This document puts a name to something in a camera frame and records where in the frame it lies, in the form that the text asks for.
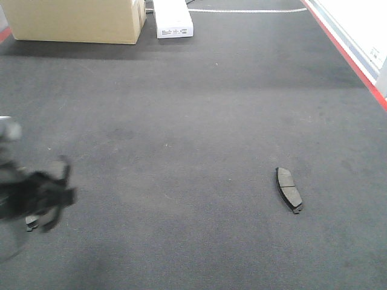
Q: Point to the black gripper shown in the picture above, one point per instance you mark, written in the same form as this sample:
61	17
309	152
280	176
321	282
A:
21	191

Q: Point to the grey brake pad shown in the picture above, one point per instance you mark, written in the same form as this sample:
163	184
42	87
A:
52	211
32	222
288	190

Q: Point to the large cardboard box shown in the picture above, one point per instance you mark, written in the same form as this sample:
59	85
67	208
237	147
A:
101	22

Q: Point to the long white carton box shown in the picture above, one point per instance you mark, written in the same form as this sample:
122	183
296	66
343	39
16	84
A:
172	19

